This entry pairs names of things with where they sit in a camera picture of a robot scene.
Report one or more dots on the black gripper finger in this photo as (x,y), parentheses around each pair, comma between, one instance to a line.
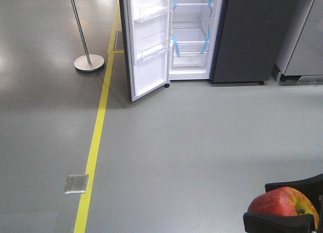
(254,222)
(309,186)

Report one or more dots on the red yellow apple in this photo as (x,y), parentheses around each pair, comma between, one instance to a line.
(284,201)

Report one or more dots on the fridge door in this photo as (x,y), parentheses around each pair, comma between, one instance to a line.
(152,74)

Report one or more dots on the dark grey fridge body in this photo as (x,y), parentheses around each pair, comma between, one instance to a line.
(228,41)

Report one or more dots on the grey cabinet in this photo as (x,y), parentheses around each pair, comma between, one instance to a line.
(300,57)

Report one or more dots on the silver floor socket plate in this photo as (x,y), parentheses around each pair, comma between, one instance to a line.
(76,184)

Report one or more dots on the clear lower door bin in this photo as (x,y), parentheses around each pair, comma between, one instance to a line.
(143,55)

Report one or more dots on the clear door bin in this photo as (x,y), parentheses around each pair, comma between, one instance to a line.
(143,55)
(145,10)

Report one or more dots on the round silver stand base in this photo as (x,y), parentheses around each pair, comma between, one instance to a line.
(94,63)

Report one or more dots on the clear upper door bin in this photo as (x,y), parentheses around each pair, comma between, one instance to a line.
(145,10)

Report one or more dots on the silver sign stand pole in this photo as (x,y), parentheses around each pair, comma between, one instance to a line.
(80,30)

